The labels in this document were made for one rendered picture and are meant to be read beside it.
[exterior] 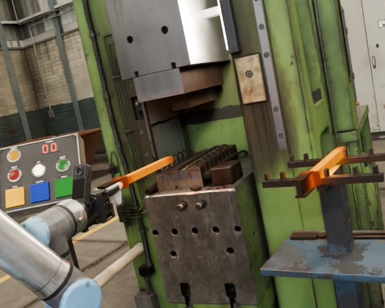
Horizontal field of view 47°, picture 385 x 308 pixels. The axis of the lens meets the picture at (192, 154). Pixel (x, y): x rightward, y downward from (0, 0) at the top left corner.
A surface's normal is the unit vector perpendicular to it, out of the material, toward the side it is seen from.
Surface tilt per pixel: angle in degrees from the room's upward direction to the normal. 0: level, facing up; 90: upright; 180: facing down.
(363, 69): 90
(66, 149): 60
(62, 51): 90
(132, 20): 90
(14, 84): 90
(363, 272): 0
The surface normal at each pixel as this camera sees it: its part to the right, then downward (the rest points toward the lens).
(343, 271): -0.20, -0.97
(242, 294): -0.41, 0.22
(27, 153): -0.10, -0.35
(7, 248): 0.49, 0.08
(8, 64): 0.83, -0.09
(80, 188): -0.47, -0.24
